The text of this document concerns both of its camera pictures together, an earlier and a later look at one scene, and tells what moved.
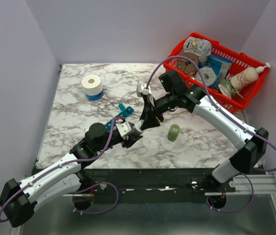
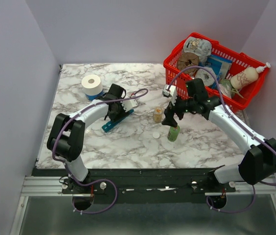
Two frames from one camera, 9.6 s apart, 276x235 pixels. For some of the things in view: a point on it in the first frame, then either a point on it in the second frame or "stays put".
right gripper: (149, 116) -> (169, 113)
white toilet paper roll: (92, 84) stays put
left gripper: (131, 140) -> (123, 113)
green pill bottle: (173, 132) stays put
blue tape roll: (95, 97) stays put
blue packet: (220, 66) stays put
